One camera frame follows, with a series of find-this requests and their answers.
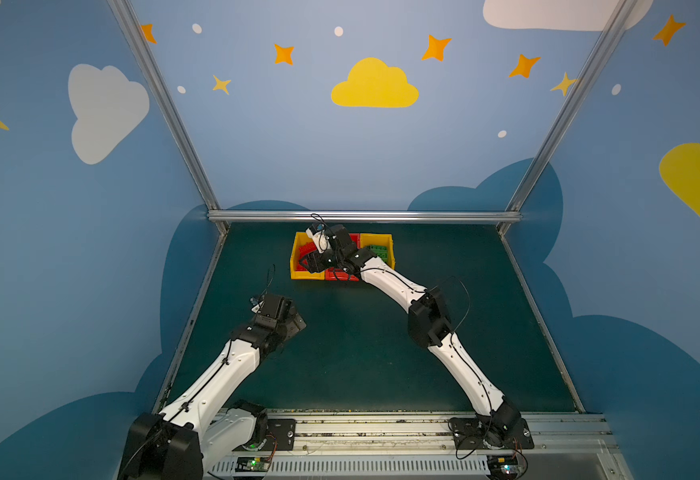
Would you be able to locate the right controller board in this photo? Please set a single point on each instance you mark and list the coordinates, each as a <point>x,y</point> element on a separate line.
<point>504,467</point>

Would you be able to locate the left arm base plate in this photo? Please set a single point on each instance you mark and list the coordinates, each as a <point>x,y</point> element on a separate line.
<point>279,436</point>

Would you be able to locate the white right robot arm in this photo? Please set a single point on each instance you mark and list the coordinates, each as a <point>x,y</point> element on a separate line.
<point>429,321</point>

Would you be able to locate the aluminium front rail base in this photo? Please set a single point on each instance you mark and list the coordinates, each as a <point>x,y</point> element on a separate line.
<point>419,445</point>

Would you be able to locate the aluminium frame post left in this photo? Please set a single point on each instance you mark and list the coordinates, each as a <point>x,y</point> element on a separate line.
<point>127,20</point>

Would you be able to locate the aluminium frame rail back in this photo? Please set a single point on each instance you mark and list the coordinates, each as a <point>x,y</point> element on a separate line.
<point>406,217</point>

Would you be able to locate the aluminium frame post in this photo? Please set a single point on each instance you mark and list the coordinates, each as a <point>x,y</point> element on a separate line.
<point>599,56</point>
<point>127,20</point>

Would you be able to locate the green lego brick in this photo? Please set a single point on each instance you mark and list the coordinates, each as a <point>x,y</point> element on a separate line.
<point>380,251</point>

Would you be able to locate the red storage bin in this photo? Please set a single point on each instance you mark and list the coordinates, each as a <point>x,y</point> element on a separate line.
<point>341,275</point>

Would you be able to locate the aluminium frame post right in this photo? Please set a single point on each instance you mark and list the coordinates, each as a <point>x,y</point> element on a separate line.
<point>599,56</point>

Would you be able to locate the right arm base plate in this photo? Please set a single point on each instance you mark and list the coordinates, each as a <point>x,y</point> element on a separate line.
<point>476,433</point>

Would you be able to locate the red lego brick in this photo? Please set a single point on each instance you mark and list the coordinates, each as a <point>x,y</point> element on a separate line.
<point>306,249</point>

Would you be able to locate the left controller board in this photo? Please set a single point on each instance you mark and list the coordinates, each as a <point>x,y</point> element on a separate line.
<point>252,465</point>

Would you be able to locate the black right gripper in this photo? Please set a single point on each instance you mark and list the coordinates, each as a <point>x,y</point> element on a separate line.
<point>318,260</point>

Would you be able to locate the left yellow storage bin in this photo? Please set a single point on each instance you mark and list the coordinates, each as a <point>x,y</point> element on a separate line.
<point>297,272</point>

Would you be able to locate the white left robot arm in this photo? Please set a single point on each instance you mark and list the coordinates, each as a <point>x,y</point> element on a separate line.
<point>185,439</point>

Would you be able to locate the yellow storage bin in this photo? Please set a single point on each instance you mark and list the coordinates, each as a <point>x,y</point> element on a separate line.
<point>380,244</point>
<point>297,272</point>

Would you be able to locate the right yellow storage bin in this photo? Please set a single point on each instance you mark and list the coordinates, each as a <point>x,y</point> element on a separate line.
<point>380,244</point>

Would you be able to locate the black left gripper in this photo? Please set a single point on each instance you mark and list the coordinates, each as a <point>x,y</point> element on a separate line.
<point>293,324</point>

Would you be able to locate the controller board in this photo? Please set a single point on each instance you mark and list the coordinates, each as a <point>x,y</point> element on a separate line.
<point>252,465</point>
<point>504,467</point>

